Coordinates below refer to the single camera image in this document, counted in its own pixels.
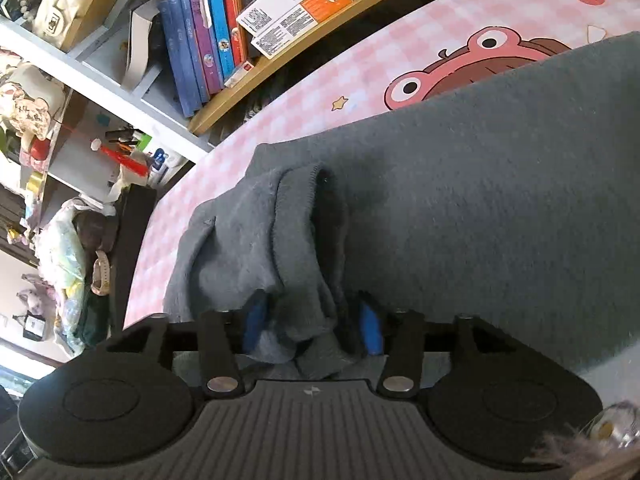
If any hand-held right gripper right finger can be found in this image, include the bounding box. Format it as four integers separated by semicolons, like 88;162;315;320
356;290;507;397

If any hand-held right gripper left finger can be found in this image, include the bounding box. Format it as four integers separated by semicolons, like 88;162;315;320
106;290;272;399

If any grey knit sweater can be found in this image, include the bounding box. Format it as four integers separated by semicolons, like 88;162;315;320
164;30;640;378

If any dark green cloth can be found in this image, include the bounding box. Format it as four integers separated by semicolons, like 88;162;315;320
75;290;113;348

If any brown cloth hat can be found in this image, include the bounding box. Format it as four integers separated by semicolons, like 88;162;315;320
75;210;118;251

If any red pen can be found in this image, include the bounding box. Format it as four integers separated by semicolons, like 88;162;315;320
50;120;151;177

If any holographic plastic bag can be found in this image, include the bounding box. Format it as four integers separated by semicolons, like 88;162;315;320
35;200;91;351

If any purple plush toy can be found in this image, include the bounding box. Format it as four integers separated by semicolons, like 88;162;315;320
15;272;56;343

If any bunch of pens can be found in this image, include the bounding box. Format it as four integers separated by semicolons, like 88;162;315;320
105;127;151;153

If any fluffy grey plush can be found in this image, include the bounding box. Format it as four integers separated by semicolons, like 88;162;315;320
530;400;640;480

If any curved wooden bookshelf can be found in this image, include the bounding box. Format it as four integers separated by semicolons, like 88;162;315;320
62;0;461;136

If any pink checkered bed sheet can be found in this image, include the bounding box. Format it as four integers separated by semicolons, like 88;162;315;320
122;0;640;331

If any row of colourful books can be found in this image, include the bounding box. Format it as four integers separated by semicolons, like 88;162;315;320
157;0;401;118

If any white shelf unit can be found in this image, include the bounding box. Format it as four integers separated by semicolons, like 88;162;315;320
0;15;216;201

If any white paper folder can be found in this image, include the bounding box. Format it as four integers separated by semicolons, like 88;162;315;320
122;2;161;91

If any printed round fan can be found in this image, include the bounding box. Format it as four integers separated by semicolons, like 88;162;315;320
0;80;53;141

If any orange white cardboard box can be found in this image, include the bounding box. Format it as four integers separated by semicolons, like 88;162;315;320
235;0;353;59

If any white handbag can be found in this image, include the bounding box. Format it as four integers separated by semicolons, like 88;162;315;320
32;0;86;38

